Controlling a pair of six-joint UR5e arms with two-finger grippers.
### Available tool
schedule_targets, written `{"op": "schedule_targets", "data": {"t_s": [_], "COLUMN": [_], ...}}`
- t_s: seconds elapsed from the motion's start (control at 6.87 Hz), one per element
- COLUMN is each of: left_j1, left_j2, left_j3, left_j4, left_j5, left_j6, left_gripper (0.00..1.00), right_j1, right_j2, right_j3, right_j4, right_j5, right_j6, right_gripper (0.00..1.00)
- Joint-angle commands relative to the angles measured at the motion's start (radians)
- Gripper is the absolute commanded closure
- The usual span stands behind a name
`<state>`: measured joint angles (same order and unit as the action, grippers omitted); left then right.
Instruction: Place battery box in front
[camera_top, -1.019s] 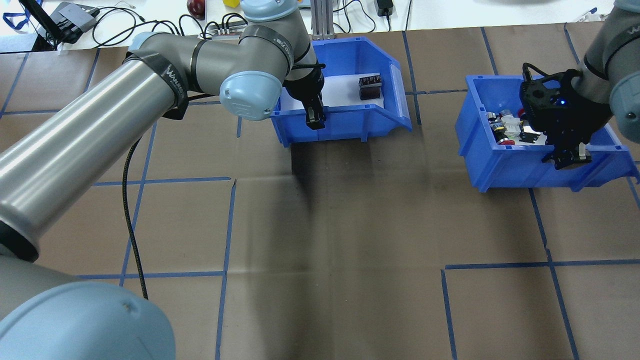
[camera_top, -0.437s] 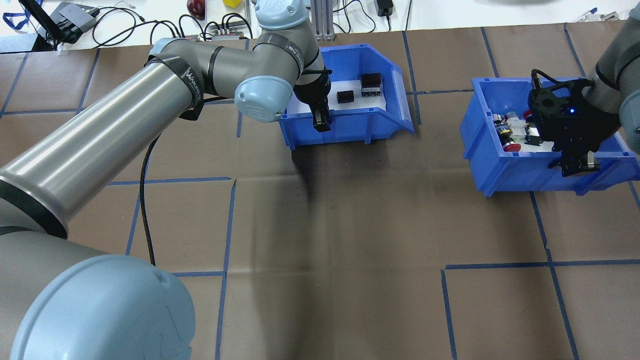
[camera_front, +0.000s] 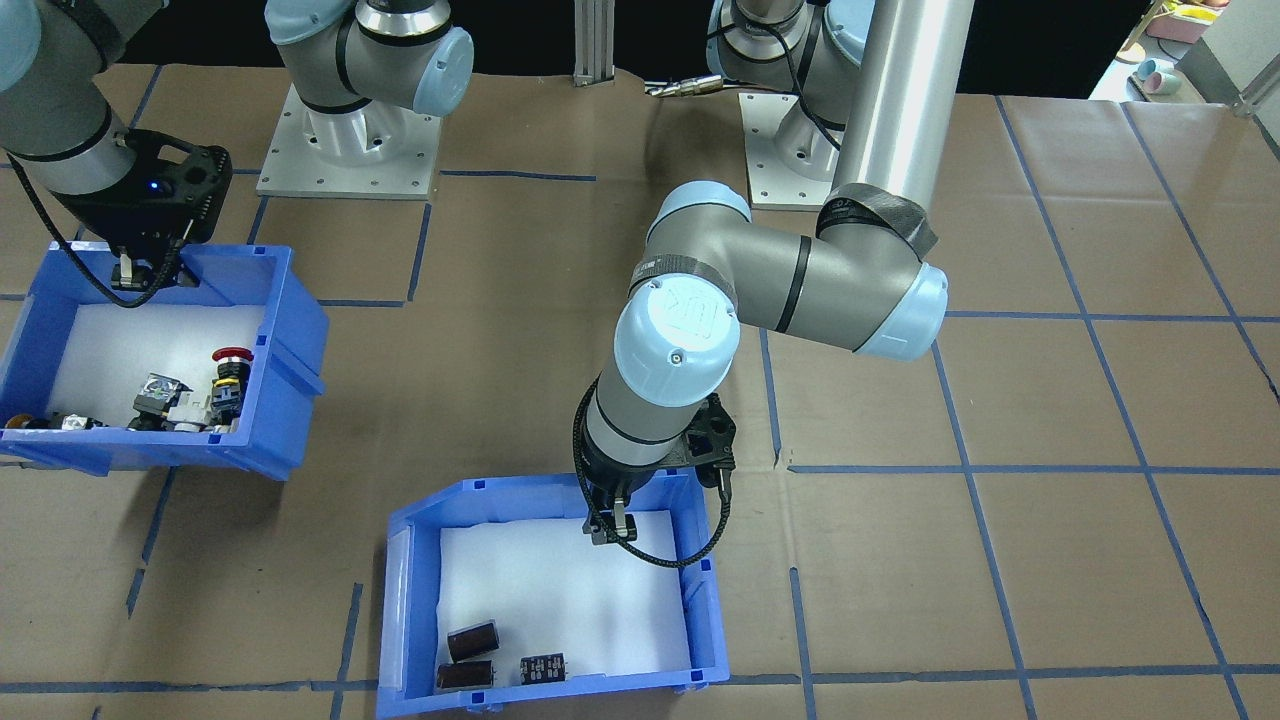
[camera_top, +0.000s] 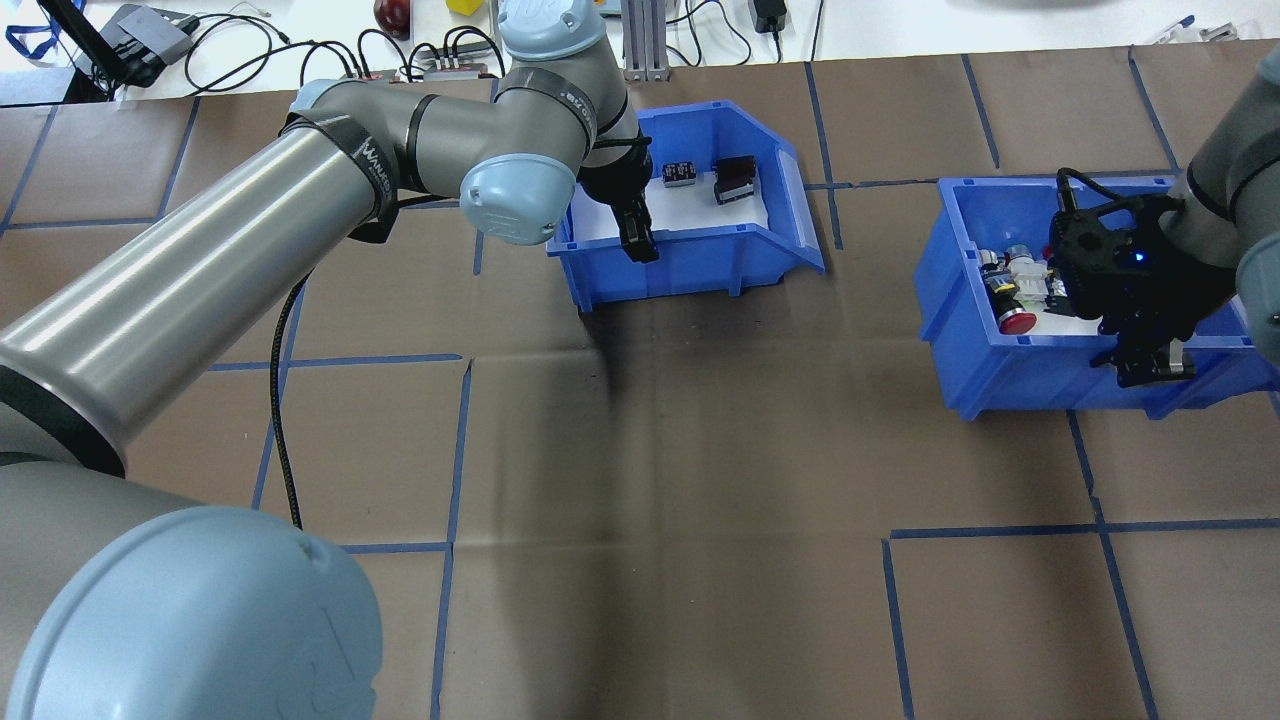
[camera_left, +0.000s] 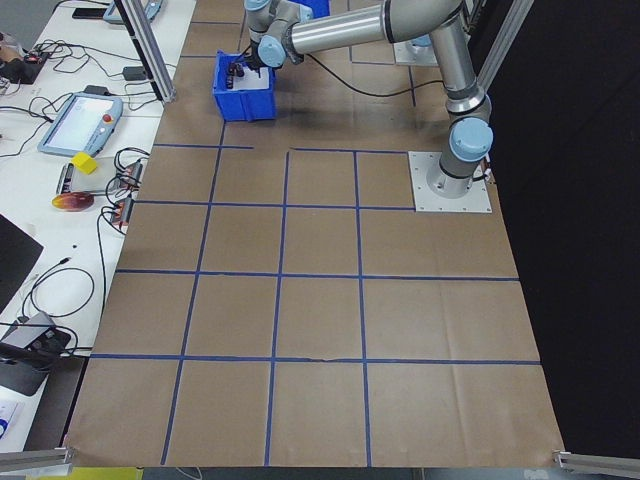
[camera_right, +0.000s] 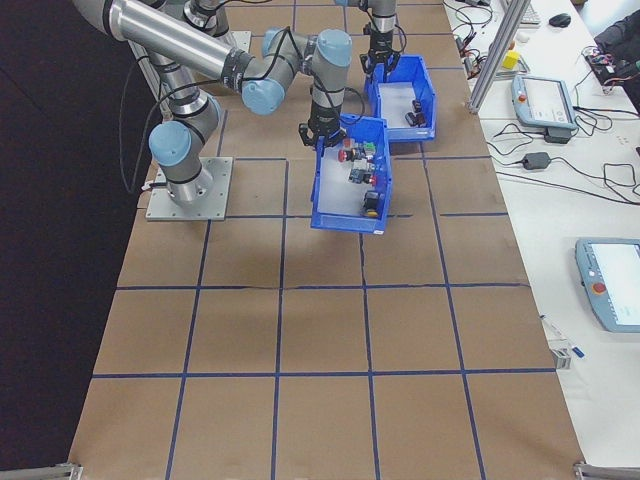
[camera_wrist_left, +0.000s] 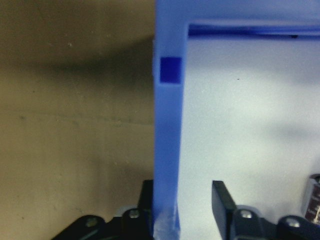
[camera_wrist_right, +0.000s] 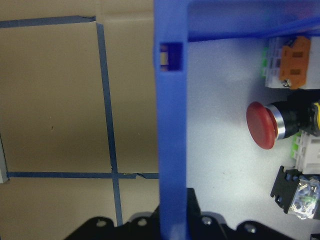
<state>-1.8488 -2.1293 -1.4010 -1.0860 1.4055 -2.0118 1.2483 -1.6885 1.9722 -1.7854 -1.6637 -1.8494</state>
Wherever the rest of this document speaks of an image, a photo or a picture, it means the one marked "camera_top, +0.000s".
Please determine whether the blue plastic storage bin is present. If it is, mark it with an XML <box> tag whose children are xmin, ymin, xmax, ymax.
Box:
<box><xmin>545</xmin><ymin>98</ymin><xmax>827</xmax><ymax>313</ymax></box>
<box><xmin>914</xmin><ymin>172</ymin><xmax>1280</xmax><ymax>421</ymax></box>

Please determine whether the dark brown cylindrical battery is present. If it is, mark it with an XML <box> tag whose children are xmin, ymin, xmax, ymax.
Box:
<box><xmin>712</xmin><ymin>155</ymin><xmax>759</xmax><ymax>206</ymax></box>

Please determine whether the black power adapter box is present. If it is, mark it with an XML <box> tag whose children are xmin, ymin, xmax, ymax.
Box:
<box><xmin>100</xmin><ymin>3</ymin><xmax>199</xmax><ymax>63</ymax></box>

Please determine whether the red mushroom emergency stop button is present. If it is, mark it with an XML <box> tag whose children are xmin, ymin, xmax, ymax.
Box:
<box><xmin>985</xmin><ymin>265</ymin><xmax>1039</xmax><ymax>336</ymax></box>

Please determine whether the small silver metal part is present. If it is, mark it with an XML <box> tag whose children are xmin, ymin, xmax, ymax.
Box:
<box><xmin>1150</xmin><ymin>15</ymin><xmax>1256</xmax><ymax>46</ymax></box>

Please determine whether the white desk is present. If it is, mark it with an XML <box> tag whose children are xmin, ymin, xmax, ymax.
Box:
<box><xmin>0</xmin><ymin>0</ymin><xmax>1280</xmax><ymax>106</ymax></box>

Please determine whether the black clamp stand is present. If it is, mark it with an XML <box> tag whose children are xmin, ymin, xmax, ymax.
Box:
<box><xmin>38</xmin><ymin>0</ymin><xmax>131</xmax><ymax>101</ymax></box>

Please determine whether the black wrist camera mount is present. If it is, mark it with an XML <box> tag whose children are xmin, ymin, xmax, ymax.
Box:
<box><xmin>1045</xmin><ymin>195</ymin><xmax>1186</xmax><ymax>321</ymax></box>

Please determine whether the aluminium profile post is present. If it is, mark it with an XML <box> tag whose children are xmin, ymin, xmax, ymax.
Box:
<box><xmin>622</xmin><ymin>0</ymin><xmax>673</xmax><ymax>83</ymax></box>

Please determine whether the black looped desk cable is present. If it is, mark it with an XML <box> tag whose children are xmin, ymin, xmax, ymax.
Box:
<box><xmin>183</xmin><ymin>10</ymin><xmax>421</xmax><ymax>83</ymax></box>

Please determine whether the blue lanyard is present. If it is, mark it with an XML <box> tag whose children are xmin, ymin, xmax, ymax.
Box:
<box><xmin>3</xmin><ymin>20</ymin><xmax>51</xmax><ymax>61</ymax></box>

